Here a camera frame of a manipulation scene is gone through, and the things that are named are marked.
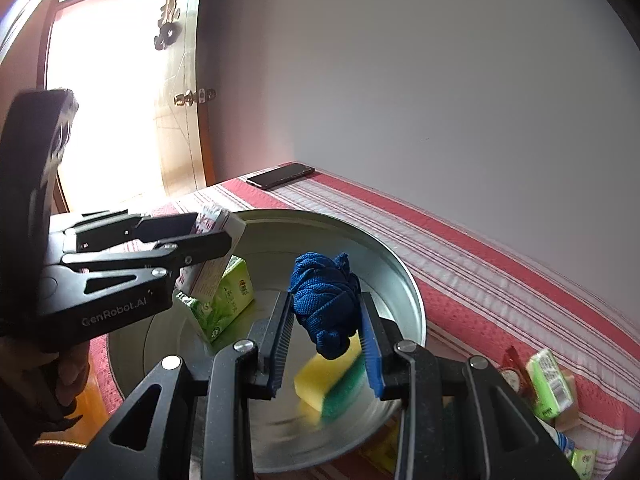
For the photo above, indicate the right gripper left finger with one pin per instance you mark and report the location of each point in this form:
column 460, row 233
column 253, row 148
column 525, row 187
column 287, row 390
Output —
column 150, row 436

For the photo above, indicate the brass door handle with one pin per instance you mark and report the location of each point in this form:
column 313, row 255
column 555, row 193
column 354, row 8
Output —
column 200, row 96

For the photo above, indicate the blue cloth bundle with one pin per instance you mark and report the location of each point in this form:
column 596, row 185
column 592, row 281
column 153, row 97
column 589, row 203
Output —
column 326, row 301

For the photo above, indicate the black smartphone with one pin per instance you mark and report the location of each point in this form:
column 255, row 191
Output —
column 267, row 180

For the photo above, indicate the red striped bedspread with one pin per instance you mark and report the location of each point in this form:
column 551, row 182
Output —
column 478, row 297

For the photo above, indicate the brown snack packet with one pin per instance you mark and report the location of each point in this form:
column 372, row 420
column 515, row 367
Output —
column 569, row 418

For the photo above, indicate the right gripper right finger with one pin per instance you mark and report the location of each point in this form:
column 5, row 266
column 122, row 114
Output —
column 459, row 419

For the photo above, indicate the wooden door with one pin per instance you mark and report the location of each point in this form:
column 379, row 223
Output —
column 130, row 146

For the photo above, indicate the person's left hand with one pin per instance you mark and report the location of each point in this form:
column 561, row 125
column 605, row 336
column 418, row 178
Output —
column 38, row 389

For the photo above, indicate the white blue Vinda tissue pack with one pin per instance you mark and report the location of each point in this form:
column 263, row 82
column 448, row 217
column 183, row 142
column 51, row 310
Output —
column 564, row 443

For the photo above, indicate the white red tissue pack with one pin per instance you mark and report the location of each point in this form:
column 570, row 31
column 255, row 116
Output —
column 201, row 281

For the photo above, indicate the red snack packet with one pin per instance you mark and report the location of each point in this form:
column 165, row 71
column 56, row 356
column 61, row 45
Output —
column 514, row 372

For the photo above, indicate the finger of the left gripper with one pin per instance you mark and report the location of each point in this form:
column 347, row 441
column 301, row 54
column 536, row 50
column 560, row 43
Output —
column 106, row 229
column 149, row 272

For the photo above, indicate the green tea tissue pack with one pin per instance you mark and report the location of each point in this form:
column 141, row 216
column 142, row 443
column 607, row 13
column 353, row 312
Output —
column 583, row 462

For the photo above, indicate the black door ornament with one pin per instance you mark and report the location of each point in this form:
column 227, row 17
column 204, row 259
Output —
column 167, row 25

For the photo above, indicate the green barcode tissue pack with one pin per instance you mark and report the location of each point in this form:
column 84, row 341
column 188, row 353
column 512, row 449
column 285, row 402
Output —
column 553, row 394

